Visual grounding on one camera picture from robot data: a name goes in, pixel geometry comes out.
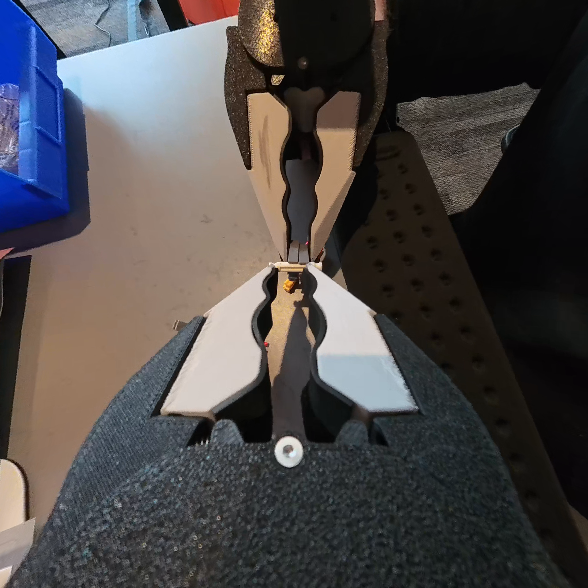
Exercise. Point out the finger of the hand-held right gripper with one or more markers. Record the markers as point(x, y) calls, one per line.
point(266, 183)
point(337, 183)

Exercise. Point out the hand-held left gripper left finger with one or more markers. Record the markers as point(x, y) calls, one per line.
point(216, 363)

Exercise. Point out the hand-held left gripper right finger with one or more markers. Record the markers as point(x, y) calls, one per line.
point(358, 367)

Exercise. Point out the person's right hand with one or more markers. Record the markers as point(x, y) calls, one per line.
point(382, 9)

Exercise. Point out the blue plastic bin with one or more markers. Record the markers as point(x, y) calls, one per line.
point(41, 160)

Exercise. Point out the instruction sheet on white stand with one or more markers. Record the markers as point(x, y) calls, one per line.
point(11, 491)

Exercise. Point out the clear plastic bag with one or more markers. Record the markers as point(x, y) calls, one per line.
point(8, 128)

